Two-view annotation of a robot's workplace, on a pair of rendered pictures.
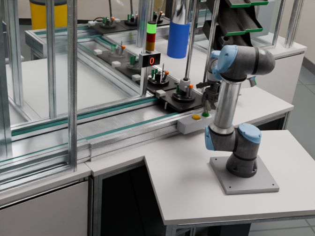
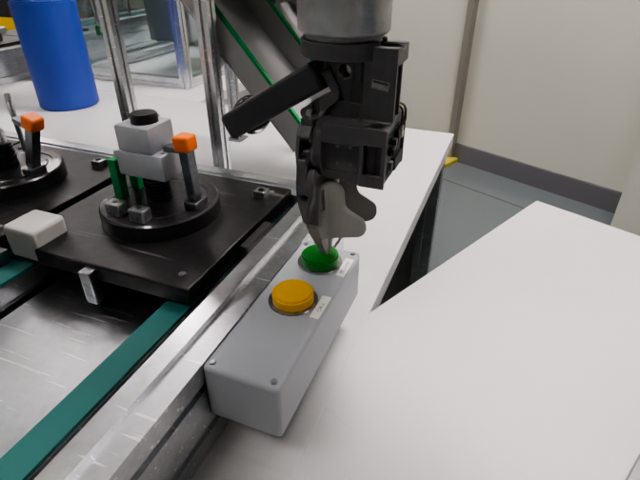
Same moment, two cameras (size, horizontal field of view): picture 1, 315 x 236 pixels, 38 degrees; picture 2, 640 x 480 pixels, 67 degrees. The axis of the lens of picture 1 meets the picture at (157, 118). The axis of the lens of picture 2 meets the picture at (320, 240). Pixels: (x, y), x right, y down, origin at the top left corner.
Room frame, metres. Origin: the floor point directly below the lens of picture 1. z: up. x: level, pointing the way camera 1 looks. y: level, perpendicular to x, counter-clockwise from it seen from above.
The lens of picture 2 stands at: (1.87, -0.06, 1.25)
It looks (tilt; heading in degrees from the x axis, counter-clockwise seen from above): 32 degrees down; 331
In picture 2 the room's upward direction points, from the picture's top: straight up
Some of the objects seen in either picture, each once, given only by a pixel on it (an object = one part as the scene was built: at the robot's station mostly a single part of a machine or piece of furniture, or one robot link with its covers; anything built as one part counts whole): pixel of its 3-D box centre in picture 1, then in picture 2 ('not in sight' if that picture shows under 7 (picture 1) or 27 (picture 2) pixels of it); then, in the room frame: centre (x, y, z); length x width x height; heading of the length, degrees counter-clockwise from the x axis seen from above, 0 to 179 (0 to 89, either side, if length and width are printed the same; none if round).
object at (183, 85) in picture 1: (183, 83); (142, 141); (2.43, -0.14, 1.06); 0.08 x 0.04 x 0.07; 39
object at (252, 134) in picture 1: (246, 139); not in sight; (1.85, -0.43, 1.06); 0.13 x 0.12 x 0.14; 94
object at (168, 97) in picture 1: (183, 99); (164, 218); (2.42, -0.14, 0.96); 0.24 x 0.24 x 0.02; 39
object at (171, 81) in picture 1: (158, 75); (1, 151); (2.62, 0.02, 1.01); 0.24 x 0.24 x 0.13; 39
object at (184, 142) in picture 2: (189, 90); (183, 166); (2.39, -0.17, 1.04); 0.04 x 0.02 x 0.08; 39
